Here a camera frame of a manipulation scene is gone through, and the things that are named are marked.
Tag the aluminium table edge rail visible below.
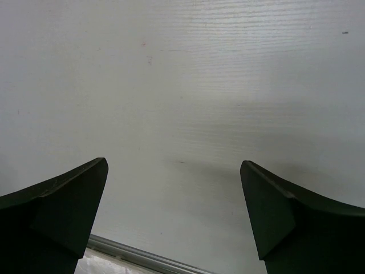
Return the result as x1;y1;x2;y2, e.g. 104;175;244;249
87;235;212;274

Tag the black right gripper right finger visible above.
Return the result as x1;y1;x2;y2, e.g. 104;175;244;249
240;160;364;273

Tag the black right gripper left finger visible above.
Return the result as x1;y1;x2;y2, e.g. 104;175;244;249
1;158;108;273

